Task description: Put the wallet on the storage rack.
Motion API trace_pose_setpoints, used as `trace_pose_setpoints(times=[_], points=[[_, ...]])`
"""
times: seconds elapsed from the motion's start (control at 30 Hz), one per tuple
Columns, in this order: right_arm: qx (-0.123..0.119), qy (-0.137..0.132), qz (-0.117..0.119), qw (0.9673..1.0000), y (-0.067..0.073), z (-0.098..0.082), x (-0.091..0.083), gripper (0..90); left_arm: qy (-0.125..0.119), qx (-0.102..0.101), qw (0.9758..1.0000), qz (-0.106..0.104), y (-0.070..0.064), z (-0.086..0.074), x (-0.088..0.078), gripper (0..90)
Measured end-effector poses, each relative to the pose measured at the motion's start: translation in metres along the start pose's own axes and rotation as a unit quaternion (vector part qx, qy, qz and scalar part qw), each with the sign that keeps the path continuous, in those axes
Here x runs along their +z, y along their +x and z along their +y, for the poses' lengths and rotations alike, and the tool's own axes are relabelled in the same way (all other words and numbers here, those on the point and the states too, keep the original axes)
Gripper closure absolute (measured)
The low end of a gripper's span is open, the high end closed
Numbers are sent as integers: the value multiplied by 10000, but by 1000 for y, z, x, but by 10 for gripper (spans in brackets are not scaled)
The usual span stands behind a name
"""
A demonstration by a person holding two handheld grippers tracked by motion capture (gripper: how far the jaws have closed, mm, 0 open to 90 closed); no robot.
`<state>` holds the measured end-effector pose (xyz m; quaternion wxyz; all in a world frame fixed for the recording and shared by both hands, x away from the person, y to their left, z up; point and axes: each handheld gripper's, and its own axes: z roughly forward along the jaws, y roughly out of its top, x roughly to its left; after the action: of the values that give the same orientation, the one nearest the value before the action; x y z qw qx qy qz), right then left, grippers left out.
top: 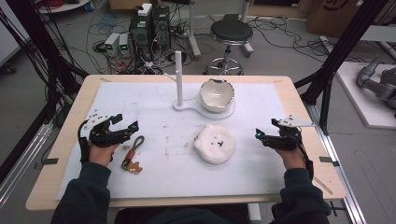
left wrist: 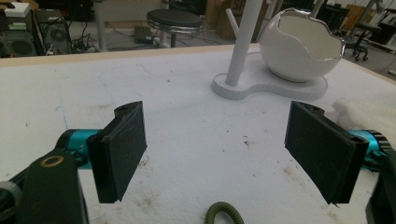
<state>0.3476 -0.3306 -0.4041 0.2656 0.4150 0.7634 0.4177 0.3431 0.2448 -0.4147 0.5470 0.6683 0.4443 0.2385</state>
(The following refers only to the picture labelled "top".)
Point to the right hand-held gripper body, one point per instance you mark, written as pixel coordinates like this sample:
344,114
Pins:
288,140

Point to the white stand with post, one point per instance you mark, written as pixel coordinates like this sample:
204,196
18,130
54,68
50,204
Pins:
178,81

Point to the grey power supply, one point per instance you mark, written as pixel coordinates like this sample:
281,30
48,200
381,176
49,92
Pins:
111,43
124,45

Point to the person's left hand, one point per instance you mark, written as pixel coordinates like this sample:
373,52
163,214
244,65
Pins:
101,155

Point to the black round stool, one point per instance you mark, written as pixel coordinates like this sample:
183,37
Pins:
231,31

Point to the white box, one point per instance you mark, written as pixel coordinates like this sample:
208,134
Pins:
144,9

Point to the wooden table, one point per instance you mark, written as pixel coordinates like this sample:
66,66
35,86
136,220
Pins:
62,149

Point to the white ceramic bowl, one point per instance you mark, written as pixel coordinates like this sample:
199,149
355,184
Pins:
216,96

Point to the cardboard box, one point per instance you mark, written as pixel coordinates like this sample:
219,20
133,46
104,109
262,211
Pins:
342,15

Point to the white platform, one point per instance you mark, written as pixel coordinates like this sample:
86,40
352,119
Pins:
358,109

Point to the black computer tower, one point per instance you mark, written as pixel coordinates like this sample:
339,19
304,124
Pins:
140,37
161,28

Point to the white table mat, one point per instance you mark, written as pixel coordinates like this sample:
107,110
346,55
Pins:
162,174

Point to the white fluffy plush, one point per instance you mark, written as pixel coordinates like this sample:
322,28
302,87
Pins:
214,144

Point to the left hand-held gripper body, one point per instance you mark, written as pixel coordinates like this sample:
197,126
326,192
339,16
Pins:
104,137

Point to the aluminium rail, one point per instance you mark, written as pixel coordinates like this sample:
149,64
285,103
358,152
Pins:
336,161
21,161

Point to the person's torso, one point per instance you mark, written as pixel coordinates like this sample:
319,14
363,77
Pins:
186,217

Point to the black metal frame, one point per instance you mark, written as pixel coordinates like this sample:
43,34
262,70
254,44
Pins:
46,56
342,46

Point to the person's right hand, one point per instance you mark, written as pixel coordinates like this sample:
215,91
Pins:
291,158

